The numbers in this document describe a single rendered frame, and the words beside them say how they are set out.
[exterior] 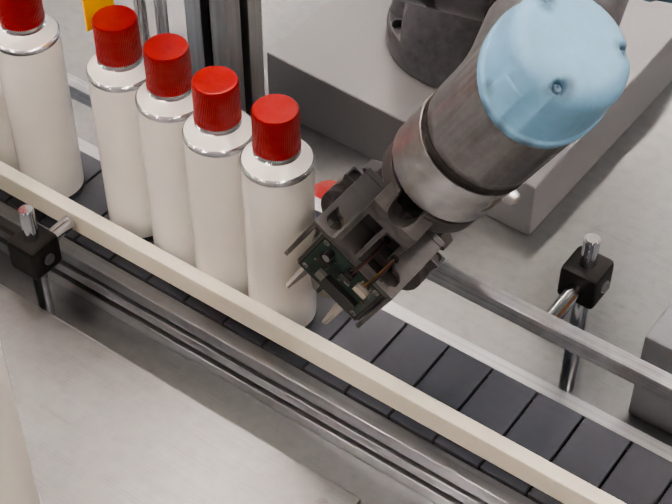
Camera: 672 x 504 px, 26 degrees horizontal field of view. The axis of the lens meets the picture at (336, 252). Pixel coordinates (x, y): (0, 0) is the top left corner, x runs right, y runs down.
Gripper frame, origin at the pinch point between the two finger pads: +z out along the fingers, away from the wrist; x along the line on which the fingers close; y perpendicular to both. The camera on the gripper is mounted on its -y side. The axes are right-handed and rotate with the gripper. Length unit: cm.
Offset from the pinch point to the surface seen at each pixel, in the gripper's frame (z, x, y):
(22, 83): 6.9, -27.0, 3.1
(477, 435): -6.1, 14.6, 4.7
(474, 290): -7.4, 7.7, -2.8
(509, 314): -8.4, 10.5, -2.8
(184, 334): 11.6, -4.8, 5.9
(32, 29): 3.3, -28.9, 1.3
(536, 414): -3.7, 17.4, -1.8
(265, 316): 3.1, -1.4, 4.6
